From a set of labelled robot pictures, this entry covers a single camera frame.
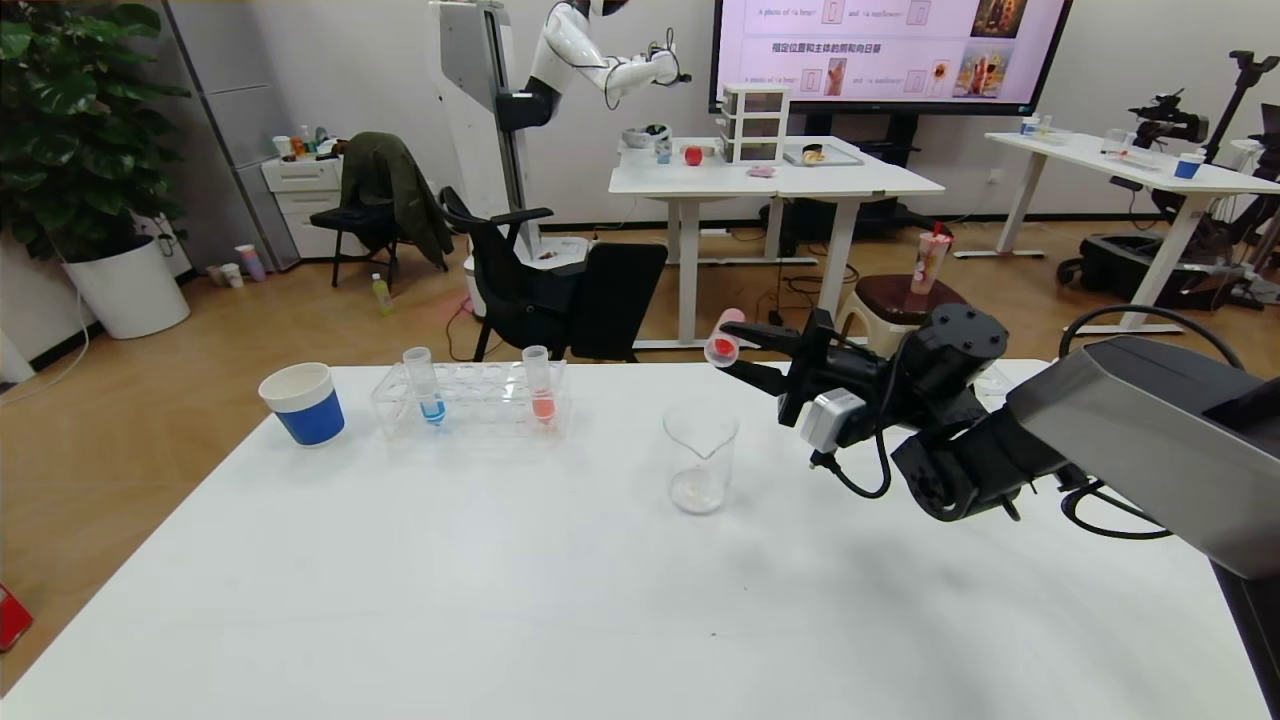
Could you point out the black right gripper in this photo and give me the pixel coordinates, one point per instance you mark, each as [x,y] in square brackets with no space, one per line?
[808,368]

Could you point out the test tube with orange-red pigment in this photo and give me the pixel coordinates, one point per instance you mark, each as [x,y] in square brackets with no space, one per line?
[722,345]

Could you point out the test tube with blue pigment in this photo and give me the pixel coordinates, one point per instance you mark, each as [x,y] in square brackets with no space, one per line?
[426,384]

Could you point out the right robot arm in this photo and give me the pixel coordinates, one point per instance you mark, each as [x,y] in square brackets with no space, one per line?
[1150,430]

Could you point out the clear glass beaker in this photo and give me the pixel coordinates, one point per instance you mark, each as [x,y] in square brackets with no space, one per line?
[700,490]

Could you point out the test tube with pink-red pigment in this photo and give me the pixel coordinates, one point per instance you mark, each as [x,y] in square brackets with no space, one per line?
[540,384]

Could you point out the small clear beaker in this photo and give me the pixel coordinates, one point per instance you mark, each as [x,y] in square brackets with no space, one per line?
[1114,143]

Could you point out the brown topped plastic stool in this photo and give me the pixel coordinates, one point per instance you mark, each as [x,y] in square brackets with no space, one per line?
[900,296]

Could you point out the black office chair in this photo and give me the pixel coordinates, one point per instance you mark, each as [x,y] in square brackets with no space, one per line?
[610,298]

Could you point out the white double standing desk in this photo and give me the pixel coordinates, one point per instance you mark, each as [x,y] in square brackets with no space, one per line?
[800,181]

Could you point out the drink cup with red straw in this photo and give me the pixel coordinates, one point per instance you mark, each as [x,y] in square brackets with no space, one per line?
[926,263]

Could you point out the pink small object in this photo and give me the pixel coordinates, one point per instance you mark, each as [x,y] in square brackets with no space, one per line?
[761,172]

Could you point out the grey tray with food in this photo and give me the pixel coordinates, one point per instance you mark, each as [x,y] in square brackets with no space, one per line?
[822,156]

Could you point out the red apple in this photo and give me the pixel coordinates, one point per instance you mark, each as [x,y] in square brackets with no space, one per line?
[693,156]

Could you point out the clear desktop drawer organizer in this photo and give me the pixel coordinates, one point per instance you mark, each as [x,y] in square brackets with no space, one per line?
[755,123]

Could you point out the black screen stand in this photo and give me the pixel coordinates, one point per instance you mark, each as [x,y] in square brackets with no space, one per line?
[865,127]

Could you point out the grey bowl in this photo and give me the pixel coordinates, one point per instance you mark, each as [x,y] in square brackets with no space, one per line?
[640,139]

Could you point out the small blue paper cup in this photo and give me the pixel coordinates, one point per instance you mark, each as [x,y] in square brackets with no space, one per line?
[1028,127]
[1189,166]

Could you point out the white long desk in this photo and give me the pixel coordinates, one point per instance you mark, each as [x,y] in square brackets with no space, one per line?
[1100,157]

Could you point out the green drink bottle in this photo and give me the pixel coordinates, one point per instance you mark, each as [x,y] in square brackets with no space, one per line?
[383,297]

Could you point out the dark green jacket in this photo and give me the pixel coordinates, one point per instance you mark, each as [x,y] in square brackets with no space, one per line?
[390,183]

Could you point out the white humanoid robot on column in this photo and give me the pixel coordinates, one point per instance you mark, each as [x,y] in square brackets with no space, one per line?
[470,60]

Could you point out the black four-legged chair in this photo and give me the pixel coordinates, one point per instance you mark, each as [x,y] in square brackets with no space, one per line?
[350,220]

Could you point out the blue white paper cup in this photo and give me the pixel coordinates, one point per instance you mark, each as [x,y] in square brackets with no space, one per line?
[308,413]

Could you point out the white drawer cabinet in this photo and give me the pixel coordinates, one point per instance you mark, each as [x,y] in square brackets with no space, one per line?
[300,188]

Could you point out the purple cup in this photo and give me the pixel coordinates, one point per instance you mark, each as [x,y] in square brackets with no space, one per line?
[252,265]

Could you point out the tall grey metal cabinet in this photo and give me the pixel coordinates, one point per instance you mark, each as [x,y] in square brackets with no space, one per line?
[240,100]

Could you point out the white plant pot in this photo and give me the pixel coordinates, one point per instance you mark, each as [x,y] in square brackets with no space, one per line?
[128,293]

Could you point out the large green potted plant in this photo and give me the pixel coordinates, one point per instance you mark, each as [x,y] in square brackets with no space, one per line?
[70,130]

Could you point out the red flat object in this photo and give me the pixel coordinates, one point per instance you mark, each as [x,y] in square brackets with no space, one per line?
[12,620]

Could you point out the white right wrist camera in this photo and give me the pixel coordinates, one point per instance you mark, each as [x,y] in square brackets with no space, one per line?
[832,420]

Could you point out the large wall display screen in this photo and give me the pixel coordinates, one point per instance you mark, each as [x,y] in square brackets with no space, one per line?
[780,20]

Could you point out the black camera rig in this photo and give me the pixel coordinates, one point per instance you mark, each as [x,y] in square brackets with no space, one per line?
[1165,120]

